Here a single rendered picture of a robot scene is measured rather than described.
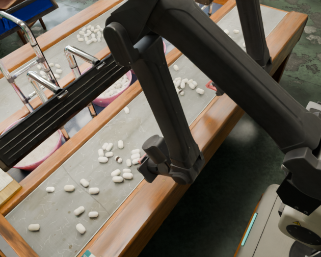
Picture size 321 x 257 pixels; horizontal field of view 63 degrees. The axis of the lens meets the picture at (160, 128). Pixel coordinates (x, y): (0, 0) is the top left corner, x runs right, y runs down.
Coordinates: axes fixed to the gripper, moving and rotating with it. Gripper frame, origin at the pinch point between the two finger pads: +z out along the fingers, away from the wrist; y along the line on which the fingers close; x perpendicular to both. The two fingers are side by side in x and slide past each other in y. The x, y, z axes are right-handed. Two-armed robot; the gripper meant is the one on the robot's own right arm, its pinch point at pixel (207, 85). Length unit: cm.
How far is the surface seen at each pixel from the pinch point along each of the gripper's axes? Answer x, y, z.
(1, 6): -123, -20, 203
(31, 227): -3, 80, 19
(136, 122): -3.4, 25.2, 22.4
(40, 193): -7, 71, 28
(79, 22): -58, -12, 81
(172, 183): 14.8, 39.9, -2.3
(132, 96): -11.7, 15.8, 28.6
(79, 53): -38, 35, 4
